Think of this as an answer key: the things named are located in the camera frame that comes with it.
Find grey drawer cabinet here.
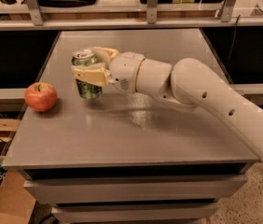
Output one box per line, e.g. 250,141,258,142
15,162,251,224

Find metal shelf bracket left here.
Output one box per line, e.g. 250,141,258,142
26,0,43,26

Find metal shelf bracket right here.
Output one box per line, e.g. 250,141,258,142
218,0,237,22

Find cardboard box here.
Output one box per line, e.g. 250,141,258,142
0,119,35,224

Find metal shelf bracket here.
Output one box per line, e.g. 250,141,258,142
146,0,158,24
218,0,237,22
26,0,43,26

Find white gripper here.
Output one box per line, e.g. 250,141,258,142
72,47,145,94

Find metal shelf bracket middle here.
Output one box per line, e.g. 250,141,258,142
146,0,158,24

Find green soda can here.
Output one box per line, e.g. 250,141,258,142
72,49,103,100

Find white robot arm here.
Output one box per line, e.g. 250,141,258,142
71,47,263,162

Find red apple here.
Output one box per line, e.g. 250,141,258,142
24,82,57,112

